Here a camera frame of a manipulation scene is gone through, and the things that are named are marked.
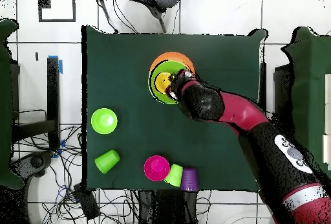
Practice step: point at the black square floor frame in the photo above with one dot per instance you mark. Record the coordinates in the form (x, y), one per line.
(44, 1)

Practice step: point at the black chair base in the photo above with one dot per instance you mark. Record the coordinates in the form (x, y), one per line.
(36, 161)

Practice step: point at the white shelf unit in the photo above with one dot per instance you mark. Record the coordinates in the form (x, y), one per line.
(328, 92)

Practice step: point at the dark green tablecloth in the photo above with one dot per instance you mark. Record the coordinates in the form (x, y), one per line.
(116, 66)

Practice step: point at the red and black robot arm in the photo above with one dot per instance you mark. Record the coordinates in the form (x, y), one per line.
(238, 112)

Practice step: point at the small black floor object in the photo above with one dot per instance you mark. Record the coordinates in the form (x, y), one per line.
(37, 56)

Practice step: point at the large green bowl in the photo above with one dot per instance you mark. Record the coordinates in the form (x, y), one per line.
(165, 67)

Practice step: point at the blue tape strip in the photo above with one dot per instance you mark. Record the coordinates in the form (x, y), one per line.
(61, 67)

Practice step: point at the purple cup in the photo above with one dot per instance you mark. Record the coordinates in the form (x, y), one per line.
(189, 180)

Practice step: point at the large orange bowl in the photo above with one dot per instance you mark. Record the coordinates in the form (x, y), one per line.
(168, 56)

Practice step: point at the pink bowl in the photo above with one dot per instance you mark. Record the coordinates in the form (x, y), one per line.
(156, 168)

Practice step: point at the grey office chair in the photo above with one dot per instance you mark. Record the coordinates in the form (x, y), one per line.
(165, 0)

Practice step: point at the yellow ribbed cup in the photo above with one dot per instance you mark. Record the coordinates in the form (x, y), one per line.
(162, 81)

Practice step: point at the green smooth cup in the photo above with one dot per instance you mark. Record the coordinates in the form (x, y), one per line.
(106, 161)

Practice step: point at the black power strip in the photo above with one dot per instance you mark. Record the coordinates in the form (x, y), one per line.
(86, 203)

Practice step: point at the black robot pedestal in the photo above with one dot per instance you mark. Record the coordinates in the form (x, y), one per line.
(168, 206)

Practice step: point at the green ribbed cup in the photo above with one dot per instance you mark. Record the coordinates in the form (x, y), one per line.
(174, 176)

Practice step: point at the green cloth side table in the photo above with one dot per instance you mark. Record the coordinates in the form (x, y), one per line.
(5, 105)
(310, 79)

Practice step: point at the small green ribbed bowl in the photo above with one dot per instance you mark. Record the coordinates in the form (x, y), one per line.
(103, 121)

